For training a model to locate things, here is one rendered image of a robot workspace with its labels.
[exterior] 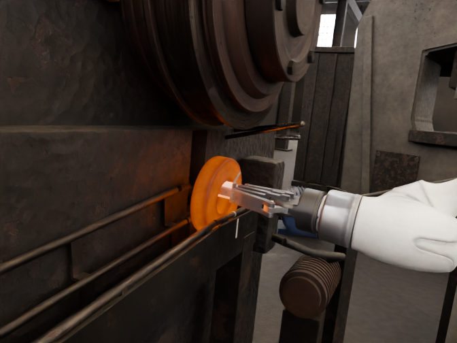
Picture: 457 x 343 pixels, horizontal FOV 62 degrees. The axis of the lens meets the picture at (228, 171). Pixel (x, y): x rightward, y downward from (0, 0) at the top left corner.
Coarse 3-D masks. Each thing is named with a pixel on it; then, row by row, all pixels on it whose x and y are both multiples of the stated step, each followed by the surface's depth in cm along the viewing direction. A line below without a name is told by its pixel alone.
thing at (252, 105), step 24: (216, 0) 53; (240, 0) 55; (216, 24) 54; (240, 24) 57; (216, 48) 56; (240, 48) 58; (216, 72) 59; (240, 72) 62; (240, 96) 65; (264, 96) 72
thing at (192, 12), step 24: (168, 0) 53; (192, 0) 51; (168, 24) 54; (192, 24) 52; (168, 48) 57; (192, 48) 53; (192, 72) 58; (192, 96) 63; (216, 96) 61; (216, 120) 72; (240, 120) 71
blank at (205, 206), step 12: (216, 156) 73; (204, 168) 69; (216, 168) 69; (228, 168) 72; (204, 180) 68; (216, 180) 69; (228, 180) 74; (240, 180) 79; (192, 192) 68; (204, 192) 67; (216, 192) 70; (192, 204) 68; (204, 204) 67; (216, 204) 71; (228, 204) 76; (192, 216) 69; (204, 216) 68; (216, 216) 72
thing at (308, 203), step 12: (312, 192) 65; (324, 192) 66; (276, 204) 66; (288, 204) 64; (300, 204) 64; (312, 204) 63; (288, 216) 65; (300, 216) 64; (312, 216) 63; (300, 228) 65; (312, 228) 63
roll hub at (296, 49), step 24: (264, 0) 55; (288, 0) 61; (312, 0) 68; (264, 24) 57; (288, 24) 64; (312, 24) 75; (264, 48) 60; (288, 48) 66; (312, 48) 76; (264, 72) 65
